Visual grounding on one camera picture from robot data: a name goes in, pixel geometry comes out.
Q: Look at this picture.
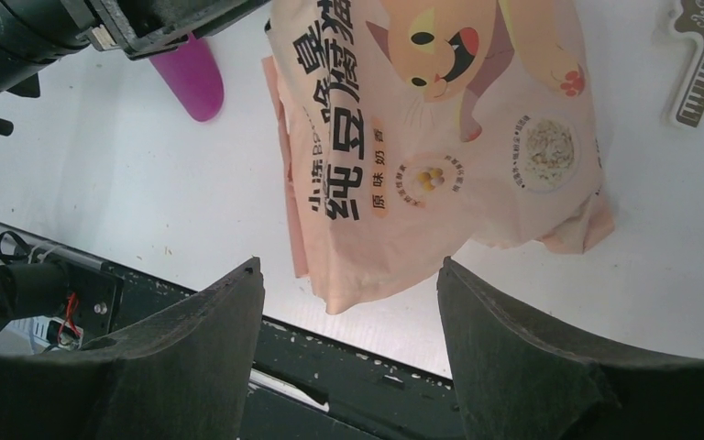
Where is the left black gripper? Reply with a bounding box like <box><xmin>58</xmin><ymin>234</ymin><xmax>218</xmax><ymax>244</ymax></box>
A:
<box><xmin>0</xmin><ymin>0</ymin><xmax>268</xmax><ymax>97</ymax></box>

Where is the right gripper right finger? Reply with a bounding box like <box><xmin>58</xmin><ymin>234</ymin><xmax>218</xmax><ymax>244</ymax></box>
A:
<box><xmin>437</xmin><ymin>258</ymin><xmax>704</xmax><ymax>439</ymax></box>

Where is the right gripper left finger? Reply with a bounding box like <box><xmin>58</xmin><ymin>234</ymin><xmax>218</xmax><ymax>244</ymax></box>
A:
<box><xmin>0</xmin><ymin>257</ymin><xmax>265</xmax><ymax>439</ymax></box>

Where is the magenta plastic scoop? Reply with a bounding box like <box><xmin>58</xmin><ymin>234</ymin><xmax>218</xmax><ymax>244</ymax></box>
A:
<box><xmin>149</xmin><ymin>34</ymin><xmax>225</xmax><ymax>123</ymax></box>

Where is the pink cat litter bag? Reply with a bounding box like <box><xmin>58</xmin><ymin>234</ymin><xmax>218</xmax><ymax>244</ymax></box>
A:
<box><xmin>264</xmin><ymin>1</ymin><xmax>614</xmax><ymax>314</ymax></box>

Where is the white bag sealing clip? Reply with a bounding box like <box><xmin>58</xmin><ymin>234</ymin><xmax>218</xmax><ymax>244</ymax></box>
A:
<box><xmin>665</xmin><ymin>0</ymin><xmax>704</xmax><ymax>129</ymax></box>

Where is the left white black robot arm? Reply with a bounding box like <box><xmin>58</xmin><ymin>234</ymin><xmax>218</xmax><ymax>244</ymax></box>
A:
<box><xmin>0</xmin><ymin>0</ymin><xmax>264</xmax><ymax>137</ymax></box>

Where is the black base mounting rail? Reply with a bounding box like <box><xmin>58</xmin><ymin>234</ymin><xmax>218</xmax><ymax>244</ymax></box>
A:
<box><xmin>42</xmin><ymin>255</ymin><xmax>468</xmax><ymax>440</ymax></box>

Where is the left black cable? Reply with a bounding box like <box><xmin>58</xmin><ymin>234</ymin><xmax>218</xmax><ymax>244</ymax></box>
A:
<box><xmin>0</xmin><ymin>230</ymin><xmax>50</xmax><ymax>265</ymax></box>

